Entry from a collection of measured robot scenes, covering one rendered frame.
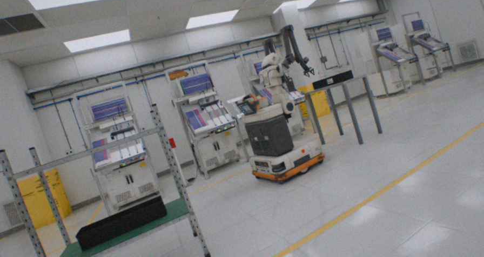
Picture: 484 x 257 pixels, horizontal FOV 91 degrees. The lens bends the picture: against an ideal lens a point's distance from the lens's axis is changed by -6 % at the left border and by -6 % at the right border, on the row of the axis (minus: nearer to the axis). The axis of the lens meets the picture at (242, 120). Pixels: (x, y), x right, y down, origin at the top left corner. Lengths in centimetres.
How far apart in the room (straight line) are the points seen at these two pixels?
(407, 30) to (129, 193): 768
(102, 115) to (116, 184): 108
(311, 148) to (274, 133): 48
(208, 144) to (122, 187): 147
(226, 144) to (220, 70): 243
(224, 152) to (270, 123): 190
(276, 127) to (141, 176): 239
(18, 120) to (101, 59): 189
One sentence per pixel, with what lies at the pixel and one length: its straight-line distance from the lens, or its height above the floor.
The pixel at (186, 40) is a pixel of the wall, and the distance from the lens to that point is 633.
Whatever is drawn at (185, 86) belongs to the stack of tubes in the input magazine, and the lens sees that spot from 446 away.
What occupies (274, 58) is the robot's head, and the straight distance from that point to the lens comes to 304.
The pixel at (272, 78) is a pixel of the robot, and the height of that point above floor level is 110.
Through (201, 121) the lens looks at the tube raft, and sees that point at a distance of 412.
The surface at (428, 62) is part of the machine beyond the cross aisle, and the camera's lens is 840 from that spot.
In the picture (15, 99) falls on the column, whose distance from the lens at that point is 579.
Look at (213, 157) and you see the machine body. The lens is 434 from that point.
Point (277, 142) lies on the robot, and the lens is 267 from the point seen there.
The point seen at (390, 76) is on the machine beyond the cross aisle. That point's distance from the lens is 710.
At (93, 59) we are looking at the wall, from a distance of 615.
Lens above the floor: 91
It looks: 3 degrees down
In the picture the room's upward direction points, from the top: 18 degrees counter-clockwise
